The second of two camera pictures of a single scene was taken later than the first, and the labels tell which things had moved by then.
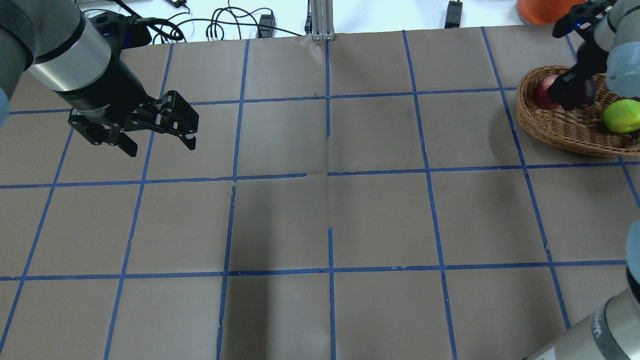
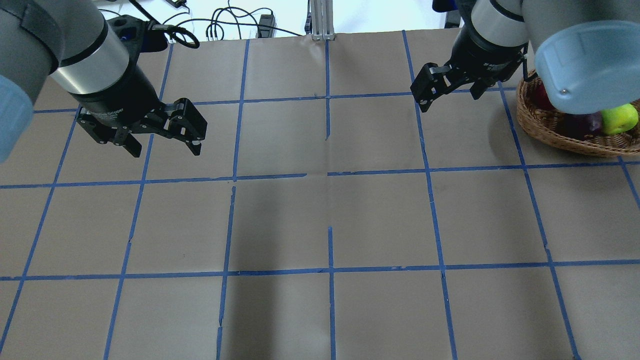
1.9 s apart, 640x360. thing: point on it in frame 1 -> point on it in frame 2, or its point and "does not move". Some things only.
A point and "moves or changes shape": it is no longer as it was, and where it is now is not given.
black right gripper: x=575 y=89 -> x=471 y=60
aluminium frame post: x=322 y=19 does not move
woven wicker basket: x=582 y=130 does not move
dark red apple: x=583 y=95 moves or changes shape
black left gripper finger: x=123 y=141 does not move
